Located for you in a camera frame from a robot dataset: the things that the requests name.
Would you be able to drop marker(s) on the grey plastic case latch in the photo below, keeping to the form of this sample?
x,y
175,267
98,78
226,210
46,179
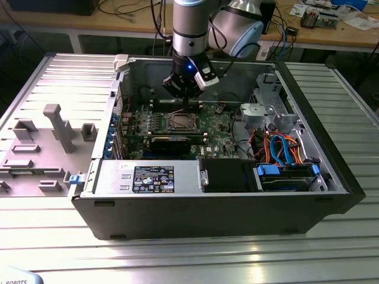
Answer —
x,y
121,62

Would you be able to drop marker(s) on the blue slot retainer clip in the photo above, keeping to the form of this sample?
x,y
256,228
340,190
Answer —
x,y
108,151
115,118
111,133

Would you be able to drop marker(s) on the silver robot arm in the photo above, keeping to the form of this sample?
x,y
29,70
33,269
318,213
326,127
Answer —
x,y
189,26

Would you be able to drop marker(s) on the green RAM stick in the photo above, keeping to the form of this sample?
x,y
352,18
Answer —
x,y
20,171

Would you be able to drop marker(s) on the hard disk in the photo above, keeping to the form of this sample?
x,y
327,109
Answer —
x,y
284,185

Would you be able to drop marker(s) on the white paper sheet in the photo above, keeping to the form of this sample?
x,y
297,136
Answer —
x,y
359,23

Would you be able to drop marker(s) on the green motherboard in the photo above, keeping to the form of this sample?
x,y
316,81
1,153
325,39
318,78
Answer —
x,y
219,130

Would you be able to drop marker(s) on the blue expansion slot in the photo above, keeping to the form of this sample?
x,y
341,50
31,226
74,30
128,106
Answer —
x,y
148,154

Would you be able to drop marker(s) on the blue plastic clip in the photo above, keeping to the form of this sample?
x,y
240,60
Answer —
x,y
75,180

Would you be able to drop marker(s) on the black graphics card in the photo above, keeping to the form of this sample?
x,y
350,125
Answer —
x,y
170,145

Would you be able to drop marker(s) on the grey parts rack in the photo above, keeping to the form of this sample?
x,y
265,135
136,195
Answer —
x,y
41,161

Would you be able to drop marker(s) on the pale blue teach pendant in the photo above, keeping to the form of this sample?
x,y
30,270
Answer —
x,y
17,276

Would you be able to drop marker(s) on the wooden desk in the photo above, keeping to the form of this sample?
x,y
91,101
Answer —
x,y
44,22

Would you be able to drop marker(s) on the small black adapter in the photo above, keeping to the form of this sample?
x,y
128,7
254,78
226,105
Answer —
x,y
292,31

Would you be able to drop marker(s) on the silver CPU chip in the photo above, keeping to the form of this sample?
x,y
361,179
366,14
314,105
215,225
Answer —
x,y
182,121

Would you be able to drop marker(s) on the blue disk carrier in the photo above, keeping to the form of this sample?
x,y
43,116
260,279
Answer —
x,y
268,171

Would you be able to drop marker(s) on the black equipment box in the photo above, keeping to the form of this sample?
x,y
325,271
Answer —
x,y
53,7

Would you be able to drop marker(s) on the tall black box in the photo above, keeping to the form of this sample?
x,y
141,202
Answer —
x,y
270,14

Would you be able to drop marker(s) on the silver power supply unit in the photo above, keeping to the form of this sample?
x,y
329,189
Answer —
x,y
112,177

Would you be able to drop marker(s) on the silver metal drive cage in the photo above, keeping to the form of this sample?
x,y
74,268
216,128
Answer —
x,y
254,111

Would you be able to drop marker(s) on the grey electronic box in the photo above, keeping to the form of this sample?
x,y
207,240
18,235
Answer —
x,y
328,20

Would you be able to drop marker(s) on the wrist camera white casing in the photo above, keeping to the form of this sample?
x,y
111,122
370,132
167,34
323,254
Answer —
x,y
208,83

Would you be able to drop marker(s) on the CPU cooler heatsink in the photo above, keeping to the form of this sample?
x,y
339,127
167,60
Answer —
x,y
309,19

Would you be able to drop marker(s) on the round coin cell battery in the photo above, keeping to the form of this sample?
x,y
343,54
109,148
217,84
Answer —
x,y
219,110

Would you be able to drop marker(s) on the black and grey PC case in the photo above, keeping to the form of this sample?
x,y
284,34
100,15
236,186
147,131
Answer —
x,y
207,216

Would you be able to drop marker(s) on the CPU socket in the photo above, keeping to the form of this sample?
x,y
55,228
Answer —
x,y
177,129

